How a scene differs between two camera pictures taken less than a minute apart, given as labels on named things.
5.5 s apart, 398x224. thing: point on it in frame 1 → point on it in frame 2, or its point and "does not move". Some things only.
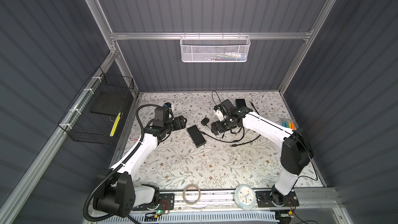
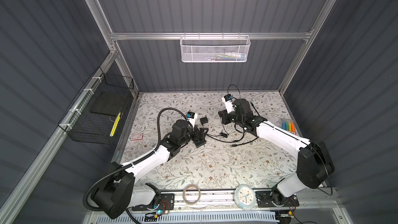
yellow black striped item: (115, 124) does not move
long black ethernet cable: (226, 141) does not move
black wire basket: (95, 116) does not move
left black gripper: (180, 124) → (201, 135)
